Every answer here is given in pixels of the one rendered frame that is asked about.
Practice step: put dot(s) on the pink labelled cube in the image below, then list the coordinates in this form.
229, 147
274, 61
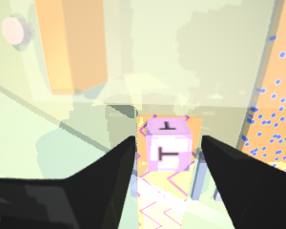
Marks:
169, 144

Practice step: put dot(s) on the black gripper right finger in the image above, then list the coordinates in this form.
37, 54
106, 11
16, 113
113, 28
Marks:
253, 192

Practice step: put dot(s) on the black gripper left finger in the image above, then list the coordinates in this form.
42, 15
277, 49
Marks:
92, 198

